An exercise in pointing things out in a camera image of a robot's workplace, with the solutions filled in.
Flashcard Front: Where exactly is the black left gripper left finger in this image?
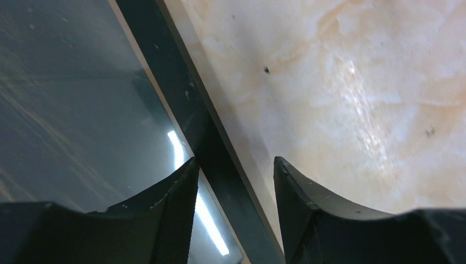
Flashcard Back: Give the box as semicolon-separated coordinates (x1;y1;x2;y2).
1;158;199;263

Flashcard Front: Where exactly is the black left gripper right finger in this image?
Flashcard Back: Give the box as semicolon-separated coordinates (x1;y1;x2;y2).
274;156;465;263

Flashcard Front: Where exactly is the mountain landscape photo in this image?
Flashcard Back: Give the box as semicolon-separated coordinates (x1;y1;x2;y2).
1;1;244;263

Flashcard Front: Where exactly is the black picture frame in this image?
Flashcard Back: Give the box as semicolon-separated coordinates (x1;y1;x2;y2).
113;1;285;263

